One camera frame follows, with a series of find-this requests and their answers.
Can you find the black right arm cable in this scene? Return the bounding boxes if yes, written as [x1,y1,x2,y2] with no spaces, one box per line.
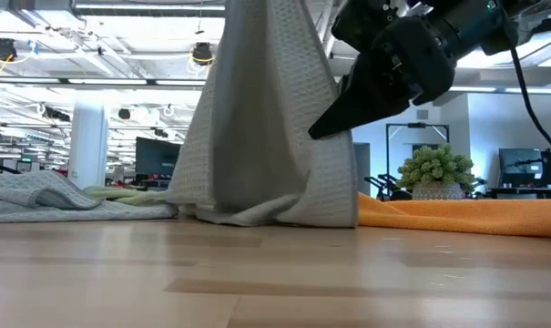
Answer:
[509,45,551,159]

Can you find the orange microfiber towel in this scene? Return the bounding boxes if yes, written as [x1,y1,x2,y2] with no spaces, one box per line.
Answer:
[356,190,551,240]

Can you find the black desk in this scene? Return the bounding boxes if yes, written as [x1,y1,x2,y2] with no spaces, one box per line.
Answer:
[486,186,551,200]

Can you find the black curved hose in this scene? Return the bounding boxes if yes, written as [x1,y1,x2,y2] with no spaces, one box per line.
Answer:
[0,159,22,176]

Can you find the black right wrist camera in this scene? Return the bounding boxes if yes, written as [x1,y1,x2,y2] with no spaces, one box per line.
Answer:
[332,0,397,53]

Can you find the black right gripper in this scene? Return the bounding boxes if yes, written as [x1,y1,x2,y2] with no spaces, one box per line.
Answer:
[308,15,459,140]

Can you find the grey waffle towel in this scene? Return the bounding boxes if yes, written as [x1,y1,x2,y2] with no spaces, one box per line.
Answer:
[0,169,179,224]

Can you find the black monitor lit screen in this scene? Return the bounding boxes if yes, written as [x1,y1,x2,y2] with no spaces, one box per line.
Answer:
[498,148,546,188]

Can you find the green plant in white pot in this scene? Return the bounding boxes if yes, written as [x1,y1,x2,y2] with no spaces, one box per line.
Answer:
[395,144,477,201]

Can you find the white waffle towel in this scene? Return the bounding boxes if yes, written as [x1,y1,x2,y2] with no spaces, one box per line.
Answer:
[165,0,361,229]

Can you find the grey door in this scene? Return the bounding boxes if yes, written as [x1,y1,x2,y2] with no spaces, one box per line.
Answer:
[352,142,372,198]

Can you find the large black monitor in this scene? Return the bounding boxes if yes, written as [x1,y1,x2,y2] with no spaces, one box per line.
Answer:
[135,136,183,177]

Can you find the black metal frame rig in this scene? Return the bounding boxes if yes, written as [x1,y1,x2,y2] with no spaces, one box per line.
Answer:
[385,121,451,201]

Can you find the white building column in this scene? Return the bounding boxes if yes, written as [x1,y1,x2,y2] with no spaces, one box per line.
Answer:
[67,102,110,190]

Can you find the black ceiling device yellow cable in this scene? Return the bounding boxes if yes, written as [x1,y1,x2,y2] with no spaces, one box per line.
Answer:
[0,37,18,63]
[191,41,214,67]

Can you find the light green towel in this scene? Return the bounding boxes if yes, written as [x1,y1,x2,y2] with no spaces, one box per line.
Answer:
[83,185,169,208]

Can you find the long ceiling light strip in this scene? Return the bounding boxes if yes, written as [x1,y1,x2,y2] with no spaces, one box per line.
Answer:
[0,77,551,95]

